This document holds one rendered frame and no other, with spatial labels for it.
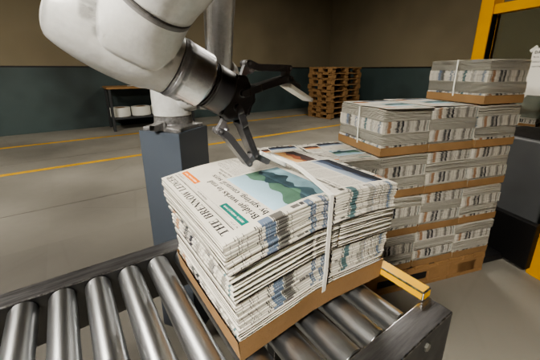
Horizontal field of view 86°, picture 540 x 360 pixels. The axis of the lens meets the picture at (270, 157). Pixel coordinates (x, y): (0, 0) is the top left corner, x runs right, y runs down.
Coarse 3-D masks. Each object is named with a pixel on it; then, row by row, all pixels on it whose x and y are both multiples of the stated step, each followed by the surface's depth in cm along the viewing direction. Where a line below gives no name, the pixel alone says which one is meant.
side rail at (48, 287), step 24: (96, 264) 69; (120, 264) 69; (144, 264) 71; (24, 288) 61; (48, 288) 61; (72, 288) 63; (120, 288) 69; (0, 312) 56; (120, 312) 70; (0, 336) 57
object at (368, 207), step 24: (312, 168) 63; (336, 168) 64; (360, 192) 53; (384, 192) 58; (360, 216) 55; (384, 216) 60; (360, 240) 58; (384, 240) 63; (336, 264) 55; (360, 264) 59
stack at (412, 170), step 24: (312, 144) 168; (336, 144) 167; (360, 168) 139; (384, 168) 143; (408, 168) 148; (432, 168) 153; (456, 168) 158; (432, 192) 158; (456, 192) 162; (408, 216) 157; (432, 216) 162; (456, 216) 167; (408, 240) 162; (432, 240) 167; (432, 264) 175; (384, 288) 169
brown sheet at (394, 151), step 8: (344, 136) 167; (352, 144) 160; (360, 144) 153; (368, 144) 146; (368, 152) 147; (376, 152) 141; (384, 152) 140; (392, 152) 141; (400, 152) 143; (408, 152) 144; (416, 152) 146; (424, 152) 148
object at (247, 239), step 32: (224, 160) 67; (192, 192) 52; (224, 192) 51; (256, 192) 50; (288, 192) 49; (192, 224) 48; (224, 224) 42; (256, 224) 41; (288, 224) 44; (192, 256) 58; (224, 256) 38; (256, 256) 42; (288, 256) 46; (224, 288) 44; (256, 288) 44; (288, 288) 49; (224, 320) 48; (256, 320) 46
